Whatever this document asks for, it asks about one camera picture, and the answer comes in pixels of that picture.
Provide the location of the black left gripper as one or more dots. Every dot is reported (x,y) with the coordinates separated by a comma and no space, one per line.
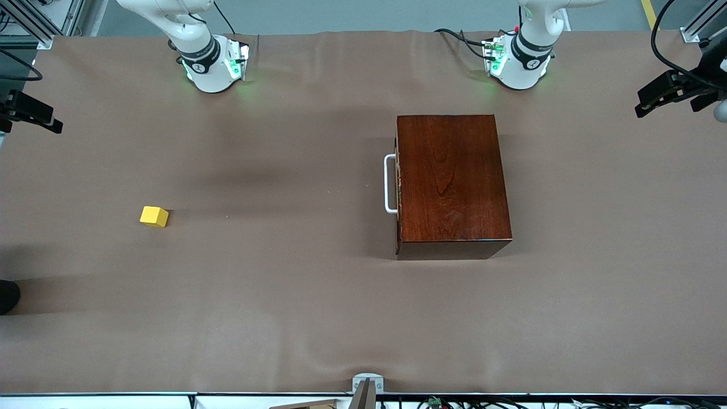
(702,85)

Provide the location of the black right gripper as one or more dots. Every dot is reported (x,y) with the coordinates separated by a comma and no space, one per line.
(23,106)

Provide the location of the yellow block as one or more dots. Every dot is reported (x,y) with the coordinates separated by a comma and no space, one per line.
(153,216)

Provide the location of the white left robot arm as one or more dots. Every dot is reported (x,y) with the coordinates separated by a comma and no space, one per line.
(528,57)

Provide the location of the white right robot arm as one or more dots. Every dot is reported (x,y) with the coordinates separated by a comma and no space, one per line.
(199,34)

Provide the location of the yellow floor tape stripe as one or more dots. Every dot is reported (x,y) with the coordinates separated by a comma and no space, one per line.
(650,14)

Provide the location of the black shoe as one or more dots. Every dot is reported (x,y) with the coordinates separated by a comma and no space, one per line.
(7,296)

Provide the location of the dark red wooden cabinet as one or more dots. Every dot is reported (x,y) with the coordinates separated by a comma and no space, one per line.
(454,182)

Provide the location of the brown table cover sheet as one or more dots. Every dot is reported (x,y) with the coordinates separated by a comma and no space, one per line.
(227,284)

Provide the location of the brown cardboard piece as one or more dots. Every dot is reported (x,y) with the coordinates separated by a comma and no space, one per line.
(312,405)

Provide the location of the aluminium frame profile black foot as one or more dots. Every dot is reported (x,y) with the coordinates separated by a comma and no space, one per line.
(696,31)

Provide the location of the aluminium frame structure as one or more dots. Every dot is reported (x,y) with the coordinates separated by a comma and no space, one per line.
(40,34)

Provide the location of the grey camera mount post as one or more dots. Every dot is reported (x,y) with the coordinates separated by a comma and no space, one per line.
(367,392)

